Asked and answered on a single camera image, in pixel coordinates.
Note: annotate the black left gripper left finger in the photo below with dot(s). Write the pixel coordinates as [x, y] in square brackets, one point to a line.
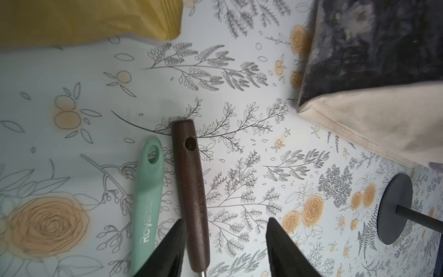
[167, 258]

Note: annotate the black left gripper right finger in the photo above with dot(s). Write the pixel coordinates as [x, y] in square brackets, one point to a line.
[285, 258]

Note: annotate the mint handle cream spatula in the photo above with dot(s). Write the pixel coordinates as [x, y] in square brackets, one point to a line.
[147, 202]

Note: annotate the dark brown handle utensil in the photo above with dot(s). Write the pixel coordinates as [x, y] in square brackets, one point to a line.
[190, 184]

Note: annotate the grey utensil rack stand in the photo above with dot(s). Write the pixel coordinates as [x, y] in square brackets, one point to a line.
[395, 210]

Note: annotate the beige canvas tote bag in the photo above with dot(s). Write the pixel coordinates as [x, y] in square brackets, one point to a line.
[375, 77]

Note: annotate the yellow green chips bag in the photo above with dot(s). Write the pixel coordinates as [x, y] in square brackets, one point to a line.
[47, 23]

